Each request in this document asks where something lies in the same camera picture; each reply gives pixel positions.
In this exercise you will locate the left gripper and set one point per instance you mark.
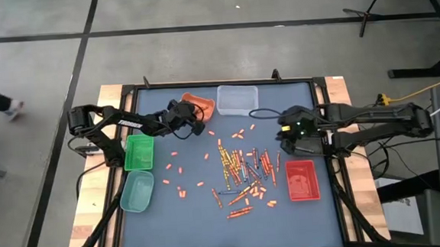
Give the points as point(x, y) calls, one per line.
point(181, 114)

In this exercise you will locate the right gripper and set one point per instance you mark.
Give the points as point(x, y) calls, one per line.
point(300, 124)

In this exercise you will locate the teal crayon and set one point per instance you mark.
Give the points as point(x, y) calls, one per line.
point(244, 172)

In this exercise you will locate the blue crayon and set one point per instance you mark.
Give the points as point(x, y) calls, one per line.
point(230, 192)

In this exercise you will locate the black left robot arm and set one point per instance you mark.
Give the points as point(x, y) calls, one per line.
point(128, 123)

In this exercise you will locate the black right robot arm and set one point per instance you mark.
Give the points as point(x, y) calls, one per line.
point(376, 117)

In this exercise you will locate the orange plastic bin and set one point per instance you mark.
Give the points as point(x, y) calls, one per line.
point(207, 107)

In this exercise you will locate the red mesh basket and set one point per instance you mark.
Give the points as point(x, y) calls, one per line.
point(302, 180)

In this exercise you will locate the clear plastic bin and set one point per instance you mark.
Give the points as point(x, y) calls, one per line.
point(237, 99)

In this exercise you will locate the green mesh basket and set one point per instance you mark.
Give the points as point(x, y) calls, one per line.
point(139, 152)

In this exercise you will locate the teal plastic bin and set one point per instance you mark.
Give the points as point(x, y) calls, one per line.
point(137, 191)

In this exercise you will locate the yellow power plug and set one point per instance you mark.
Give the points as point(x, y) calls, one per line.
point(384, 99)

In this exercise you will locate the white box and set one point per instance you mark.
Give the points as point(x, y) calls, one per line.
point(399, 212)

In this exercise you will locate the black tripod stand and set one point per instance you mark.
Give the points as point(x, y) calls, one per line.
point(368, 14)

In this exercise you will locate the black metal table frame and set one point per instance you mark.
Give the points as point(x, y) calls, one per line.
point(202, 83)

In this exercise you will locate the black desk frame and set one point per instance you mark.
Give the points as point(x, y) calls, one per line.
point(412, 73)

